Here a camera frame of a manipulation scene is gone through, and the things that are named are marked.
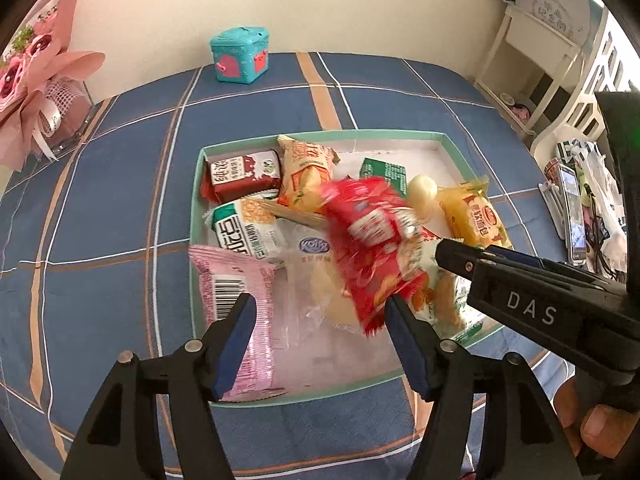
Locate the teal toy house box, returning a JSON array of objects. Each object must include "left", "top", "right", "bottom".
[{"left": 209, "top": 26, "right": 270, "bottom": 84}]

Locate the blue plaid tablecloth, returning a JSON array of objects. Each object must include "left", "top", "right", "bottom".
[{"left": 1, "top": 52, "right": 565, "bottom": 471}]

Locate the white shelf unit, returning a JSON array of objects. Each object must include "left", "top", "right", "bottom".
[{"left": 474, "top": 0, "right": 639, "bottom": 164}]

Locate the pink flower bouquet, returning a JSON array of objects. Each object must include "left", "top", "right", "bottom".
[{"left": 1, "top": 0, "right": 105, "bottom": 171}]

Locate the orange chips snack packet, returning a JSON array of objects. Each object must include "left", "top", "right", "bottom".
[{"left": 278, "top": 134, "right": 340, "bottom": 214}]

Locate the white rice cracker packet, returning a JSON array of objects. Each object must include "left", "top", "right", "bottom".
[{"left": 409, "top": 240, "right": 484, "bottom": 342}]

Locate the clear bread packet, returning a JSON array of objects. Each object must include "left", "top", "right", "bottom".
[{"left": 277, "top": 218, "right": 359, "bottom": 338}]

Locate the red milk candy packet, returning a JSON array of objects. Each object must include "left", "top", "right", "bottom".
[{"left": 198, "top": 150, "right": 282, "bottom": 204}]

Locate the red peanut snack packet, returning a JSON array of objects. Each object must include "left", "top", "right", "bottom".
[{"left": 320, "top": 177, "right": 426, "bottom": 335}]

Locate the green white biscuit packet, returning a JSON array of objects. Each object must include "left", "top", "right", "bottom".
[{"left": 203, "top": 196, "right": 286, "bottom": 263}]

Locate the yellow cake packet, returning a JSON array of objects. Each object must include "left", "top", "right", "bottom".
[{"left": 436, "top": 177, "right": 513, "bottom": 249}]

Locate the pink snack packet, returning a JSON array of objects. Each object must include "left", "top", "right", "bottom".
[{"left": 189, "top": 245, "right": 284, "bottom": 403}]

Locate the pile of items on chair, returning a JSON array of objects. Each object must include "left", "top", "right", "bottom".
[{"left": 539, "top": 139, "right": 627, "bottom": 282}]

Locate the right hand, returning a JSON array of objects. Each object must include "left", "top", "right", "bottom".
[{"left": 553, "top": 377, "right": 639, "bottom": 458}]

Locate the teal rimmed white tray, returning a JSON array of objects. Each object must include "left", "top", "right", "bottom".
[{"left": 188, "top": 129, "right": 507, "bottom": 409}]

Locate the green snack box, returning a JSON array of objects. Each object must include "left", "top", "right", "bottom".
[{"left": 359, "top": 157, "right": 408, "bottom": 197}]

